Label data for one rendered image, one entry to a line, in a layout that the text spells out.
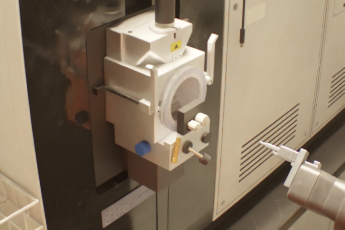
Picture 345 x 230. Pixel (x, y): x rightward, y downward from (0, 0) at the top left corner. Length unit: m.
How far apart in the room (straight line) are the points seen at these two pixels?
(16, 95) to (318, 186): 0.37
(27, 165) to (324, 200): 0.37
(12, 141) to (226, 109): 0.44
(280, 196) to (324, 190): 0.71
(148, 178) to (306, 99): 0.60
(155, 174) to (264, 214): 0.53
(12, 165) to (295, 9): 0.65
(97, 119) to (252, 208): 0.61
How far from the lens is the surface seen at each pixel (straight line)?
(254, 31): 1.06
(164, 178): 0.86
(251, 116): 1.15
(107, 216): 0.90
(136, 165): 0.86
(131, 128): 0.80
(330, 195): 0.67
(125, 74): 0.76
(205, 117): 0.78
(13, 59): 0.69
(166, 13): 0.75
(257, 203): 1.36
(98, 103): 0.81
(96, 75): 0.79
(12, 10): 0.66
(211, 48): 0.80
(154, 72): 0.71
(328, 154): 1.55
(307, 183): 0.68
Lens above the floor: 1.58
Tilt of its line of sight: 29 degrees down
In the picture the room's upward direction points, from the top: 1 degrees clockwise
